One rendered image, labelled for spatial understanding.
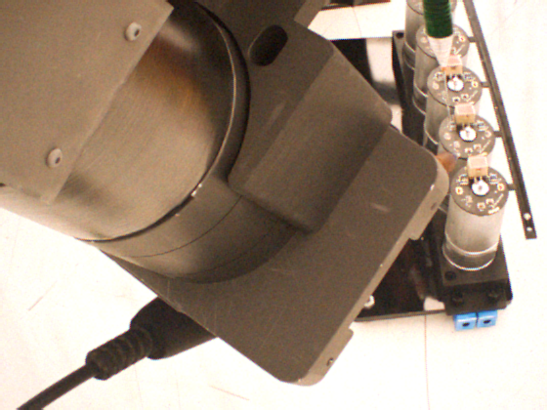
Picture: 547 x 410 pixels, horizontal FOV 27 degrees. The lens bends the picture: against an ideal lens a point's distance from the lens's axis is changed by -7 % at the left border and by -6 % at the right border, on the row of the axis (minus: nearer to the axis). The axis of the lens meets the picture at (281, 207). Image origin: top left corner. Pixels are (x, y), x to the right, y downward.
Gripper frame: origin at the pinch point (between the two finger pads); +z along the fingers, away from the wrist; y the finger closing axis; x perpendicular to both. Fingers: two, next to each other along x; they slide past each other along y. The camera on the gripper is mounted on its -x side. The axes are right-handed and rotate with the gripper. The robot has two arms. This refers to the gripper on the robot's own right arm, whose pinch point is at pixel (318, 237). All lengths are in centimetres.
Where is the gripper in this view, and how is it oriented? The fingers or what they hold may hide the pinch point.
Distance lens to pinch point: 38.7
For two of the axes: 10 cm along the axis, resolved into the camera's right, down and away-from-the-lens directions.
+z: 3.3, 2.1, 9.2
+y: -7.7, -5.1, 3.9
